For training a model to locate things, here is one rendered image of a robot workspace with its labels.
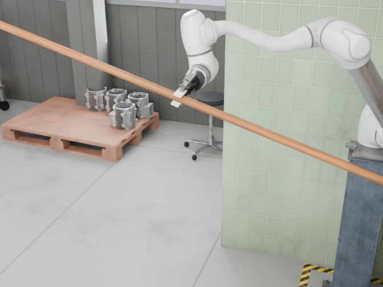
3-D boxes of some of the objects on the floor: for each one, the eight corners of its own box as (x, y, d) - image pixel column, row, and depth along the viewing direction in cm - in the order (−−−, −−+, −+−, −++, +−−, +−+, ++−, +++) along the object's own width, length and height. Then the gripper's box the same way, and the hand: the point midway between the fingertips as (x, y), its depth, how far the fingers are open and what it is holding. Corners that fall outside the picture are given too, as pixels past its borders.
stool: (240, 143, 509) (242, 90, 486) (224, 166, 467) (225, 109, 444) (193, 135, 525) (193, 84, 502) (174, 157, 483) (172, 102, 460)
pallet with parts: (162, 123, 552) (161, 90, 536) (121, 163, 473) (118, 124, 457) (52, 108, 593) (48, 76, 577) (-2, 142, 514) (-8, 106, 498)
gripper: (210, 64, 203) (191, 84, 182) (198, 100, 211) (179, 123, 190) (192, 57, 204) (171, 76, 183) (181, 93, 212) (160, 115, 191)
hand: (178, 97), depth 190 cm, fingers closed on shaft, 3 cm apart
